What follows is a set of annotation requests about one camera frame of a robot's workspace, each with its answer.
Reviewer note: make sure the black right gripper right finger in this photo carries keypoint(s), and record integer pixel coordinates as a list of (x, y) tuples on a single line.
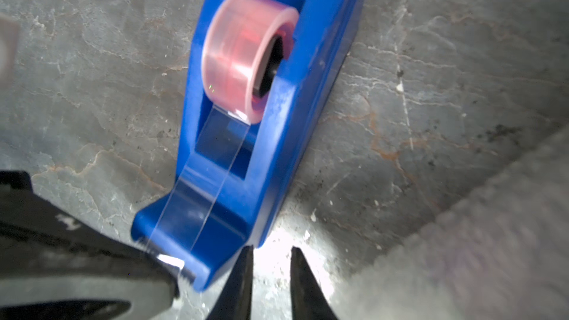
[(307, 298)]

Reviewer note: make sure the blue tape dispenser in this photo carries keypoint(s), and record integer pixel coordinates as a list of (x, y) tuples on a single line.
[(322, 37)]

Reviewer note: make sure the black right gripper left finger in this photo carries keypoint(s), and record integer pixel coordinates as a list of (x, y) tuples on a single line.
[(234, 302)]

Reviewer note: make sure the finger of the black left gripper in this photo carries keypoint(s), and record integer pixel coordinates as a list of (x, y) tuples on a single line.
[(53, 266)]

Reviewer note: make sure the pink clear tape roll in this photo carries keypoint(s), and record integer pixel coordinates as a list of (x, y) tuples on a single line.
[(211, 211)]

